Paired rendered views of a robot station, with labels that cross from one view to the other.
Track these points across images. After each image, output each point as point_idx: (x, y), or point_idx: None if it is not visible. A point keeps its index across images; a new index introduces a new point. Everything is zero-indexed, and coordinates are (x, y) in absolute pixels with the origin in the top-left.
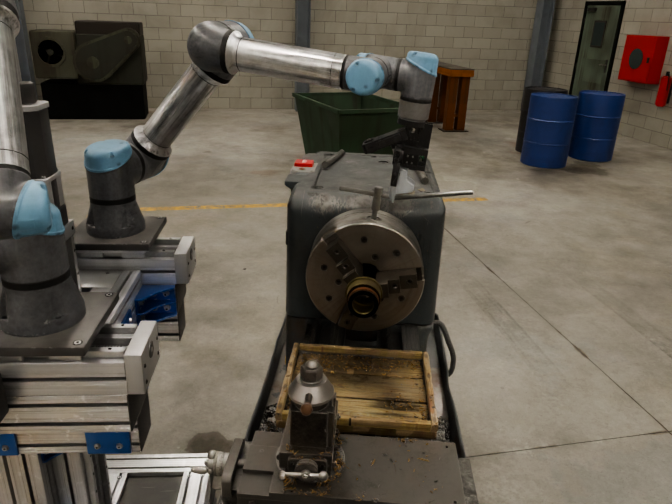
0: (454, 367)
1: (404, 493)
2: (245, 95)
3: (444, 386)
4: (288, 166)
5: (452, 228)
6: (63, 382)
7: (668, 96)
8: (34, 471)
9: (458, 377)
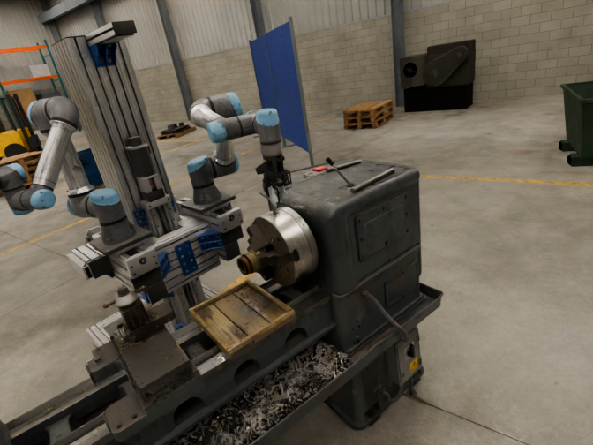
0: (406, 335)
1: (138, 366)
2: (559, 83)
3: (382, 345)
4: (547, 147)
5: None
6: (117, 265)
7: None
8: (161, 299)
9: (520, 356)
